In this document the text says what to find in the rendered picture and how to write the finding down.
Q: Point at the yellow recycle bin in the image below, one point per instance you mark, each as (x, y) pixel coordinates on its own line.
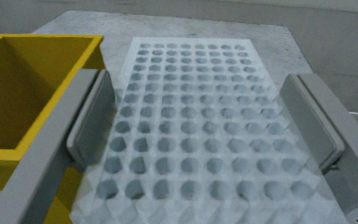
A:
(33, 67)

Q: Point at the white well plate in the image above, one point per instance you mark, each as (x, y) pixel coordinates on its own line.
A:
(198, 119)

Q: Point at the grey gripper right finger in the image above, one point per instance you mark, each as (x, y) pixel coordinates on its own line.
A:
(329, 130)

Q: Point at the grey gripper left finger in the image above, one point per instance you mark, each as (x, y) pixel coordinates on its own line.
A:
(66, 139)

